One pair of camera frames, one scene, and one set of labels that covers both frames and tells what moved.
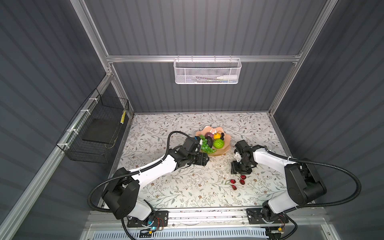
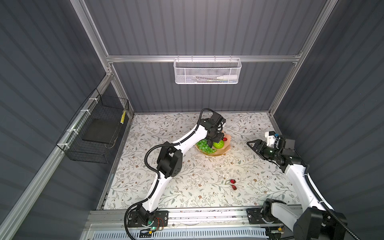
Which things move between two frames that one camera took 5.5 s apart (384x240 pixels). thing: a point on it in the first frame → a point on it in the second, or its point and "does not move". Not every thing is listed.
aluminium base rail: x=298 y=217 does not move
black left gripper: x=202 y=160 → x=217 y=139
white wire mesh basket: x=207 y=71 does not move
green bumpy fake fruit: x=218 y=143 does not move
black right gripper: x=234 y=168 → x=259 y=142
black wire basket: x=91 y=135 does not move
